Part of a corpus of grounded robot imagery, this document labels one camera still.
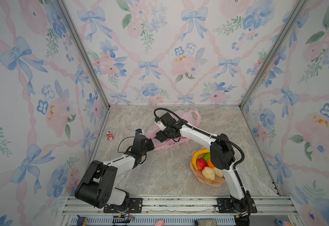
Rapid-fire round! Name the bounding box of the pink plastic bag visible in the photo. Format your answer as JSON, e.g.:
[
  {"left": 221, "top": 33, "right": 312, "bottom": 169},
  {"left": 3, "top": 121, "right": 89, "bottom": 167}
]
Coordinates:
[{"left": 144, "top": 109, "right": 202, "bottom": 151}]

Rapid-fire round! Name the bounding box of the fake yellow banana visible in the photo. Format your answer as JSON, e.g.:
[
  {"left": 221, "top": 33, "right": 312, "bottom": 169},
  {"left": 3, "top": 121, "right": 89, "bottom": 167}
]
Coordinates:
[{"left": 191, "top": 149, "right": 210, "bottom": 170}]

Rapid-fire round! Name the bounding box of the fake green round fruit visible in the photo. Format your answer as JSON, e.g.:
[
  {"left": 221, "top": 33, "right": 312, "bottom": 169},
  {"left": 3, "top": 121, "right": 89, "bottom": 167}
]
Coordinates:
[{"left": 203, "top": 153, "right": 210, "bottom": 162}]

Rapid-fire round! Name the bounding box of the fake orange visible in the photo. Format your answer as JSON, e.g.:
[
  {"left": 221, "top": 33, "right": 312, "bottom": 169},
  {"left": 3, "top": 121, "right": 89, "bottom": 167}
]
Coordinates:
[{"left": 207, "top": 159, "right": 215, "bottom": 168}]

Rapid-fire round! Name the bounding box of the fake beige pear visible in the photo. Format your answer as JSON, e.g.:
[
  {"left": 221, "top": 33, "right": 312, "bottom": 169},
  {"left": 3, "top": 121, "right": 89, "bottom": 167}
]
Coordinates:
[{"left": 213, "top": 168, "right": 223, "bottom": 178}]

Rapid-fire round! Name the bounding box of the peach scalloped plastic bowl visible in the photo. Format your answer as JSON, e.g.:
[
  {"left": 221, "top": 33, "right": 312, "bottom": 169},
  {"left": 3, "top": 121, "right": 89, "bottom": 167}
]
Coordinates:
[{"left": 189, "top": 147, "right": 226, "bottom": 187}]

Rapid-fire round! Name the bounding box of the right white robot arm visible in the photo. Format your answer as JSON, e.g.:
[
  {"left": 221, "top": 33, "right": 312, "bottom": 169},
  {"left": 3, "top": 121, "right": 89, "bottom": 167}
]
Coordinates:
[{"left": 154, "top": 108, "right": 252, "bottom": 218}]

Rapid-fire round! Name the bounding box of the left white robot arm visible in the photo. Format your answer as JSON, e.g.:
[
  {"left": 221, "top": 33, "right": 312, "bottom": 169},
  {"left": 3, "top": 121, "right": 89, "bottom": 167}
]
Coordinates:
[{"left": 75, "top": 134, "right": 155, "bottom": 212}]

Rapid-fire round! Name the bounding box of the small red white figurine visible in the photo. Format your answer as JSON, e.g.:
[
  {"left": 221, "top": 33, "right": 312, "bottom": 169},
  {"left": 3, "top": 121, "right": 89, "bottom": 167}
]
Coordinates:
[{"left": 106, "top": 131, "right": 114, "bottom": 140}]

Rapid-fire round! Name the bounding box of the pink toy at front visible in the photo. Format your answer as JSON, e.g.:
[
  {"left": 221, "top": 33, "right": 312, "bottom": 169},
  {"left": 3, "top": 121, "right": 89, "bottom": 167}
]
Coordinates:
[{"left": 155, "top": 219, "right": 165, "bottom": 226}]

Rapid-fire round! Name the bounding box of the grey box at front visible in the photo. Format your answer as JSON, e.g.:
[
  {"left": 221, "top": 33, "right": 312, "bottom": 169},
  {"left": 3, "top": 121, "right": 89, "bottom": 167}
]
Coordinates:
[{"left": 195, "top": 219, "right": 218, "bottom": 226}]

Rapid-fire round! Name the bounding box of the purple toy at front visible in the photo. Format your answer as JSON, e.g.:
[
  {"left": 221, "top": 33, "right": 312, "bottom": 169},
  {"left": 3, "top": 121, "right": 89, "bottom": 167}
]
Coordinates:
[{"left": 77, "top": 215, "right": 87, "bottom": 226}]

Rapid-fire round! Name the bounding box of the colourful toy front right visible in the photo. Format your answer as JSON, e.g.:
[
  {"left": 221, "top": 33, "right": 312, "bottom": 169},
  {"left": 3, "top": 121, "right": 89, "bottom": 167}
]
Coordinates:
[{"left": 276, "top": 219, "right": 293, "bottom": 226}]

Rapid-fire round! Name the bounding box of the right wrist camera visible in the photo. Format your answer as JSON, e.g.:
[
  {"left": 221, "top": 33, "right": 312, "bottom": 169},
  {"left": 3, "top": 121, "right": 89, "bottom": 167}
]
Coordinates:
[{"left": 155, "top": 119, "right": 166, "bottom": 131}]

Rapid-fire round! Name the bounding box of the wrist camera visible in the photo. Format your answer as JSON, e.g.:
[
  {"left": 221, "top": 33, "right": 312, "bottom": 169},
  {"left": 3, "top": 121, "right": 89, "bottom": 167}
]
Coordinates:
[
  {"left": 135, "top": 129, "right": 144, "bottom": 136},
  {"left": 155, "top": 119, "right": 166, "bottom": 131}
]

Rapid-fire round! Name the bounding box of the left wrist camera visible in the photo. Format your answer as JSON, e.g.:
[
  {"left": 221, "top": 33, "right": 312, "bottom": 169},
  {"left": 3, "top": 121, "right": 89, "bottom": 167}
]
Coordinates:
[{"left": 135, "top": 129, "right": 144, "bottom": 136}]

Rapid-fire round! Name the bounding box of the thin black left cable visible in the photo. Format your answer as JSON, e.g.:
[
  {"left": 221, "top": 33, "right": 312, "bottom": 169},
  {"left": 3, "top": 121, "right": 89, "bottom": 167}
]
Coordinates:
[{"left": 117, "top": 136, "right": 147, "bottom": 166}]

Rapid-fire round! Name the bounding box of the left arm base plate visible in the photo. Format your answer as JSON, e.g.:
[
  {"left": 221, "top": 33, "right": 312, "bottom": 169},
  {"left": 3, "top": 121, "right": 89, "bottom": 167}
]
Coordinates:
[{"left": 103, "top": 198, "right": 143, "bottom": 214}]

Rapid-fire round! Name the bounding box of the left aluminium corner post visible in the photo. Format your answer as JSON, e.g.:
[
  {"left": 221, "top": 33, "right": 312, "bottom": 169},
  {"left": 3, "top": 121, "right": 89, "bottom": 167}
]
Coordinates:
[{"left": 53, "top": 0, "right": 110, "bottom": 110}]

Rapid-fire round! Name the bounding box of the aluminium corner post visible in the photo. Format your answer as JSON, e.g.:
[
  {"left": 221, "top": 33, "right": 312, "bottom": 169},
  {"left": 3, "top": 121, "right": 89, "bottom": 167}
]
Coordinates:
[
  {"left": 239, "top": 0, "right": 308, "bottom": 110},
  {"left": 53, "top": 0, "right": 110, "bottom": 110}
]

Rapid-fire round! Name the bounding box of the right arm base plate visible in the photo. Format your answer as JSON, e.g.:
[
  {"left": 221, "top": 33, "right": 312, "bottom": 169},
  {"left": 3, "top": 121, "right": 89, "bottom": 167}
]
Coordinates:
[{"left": 215, "top": 198, "right": 258, "bottom": 214}]

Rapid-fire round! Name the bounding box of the aluminium rail frame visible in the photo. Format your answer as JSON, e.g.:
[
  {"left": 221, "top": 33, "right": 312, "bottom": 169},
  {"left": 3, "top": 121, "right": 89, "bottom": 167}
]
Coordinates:
[{"left": 57, "top": 195, "right": 304, "bottom": 226}]

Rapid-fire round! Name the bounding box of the right aluminium corner post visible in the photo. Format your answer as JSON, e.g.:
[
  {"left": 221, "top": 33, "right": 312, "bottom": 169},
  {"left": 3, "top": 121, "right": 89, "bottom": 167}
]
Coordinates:
[{"left": 239, "top": 0, "right": 308, "bottom": 110}]

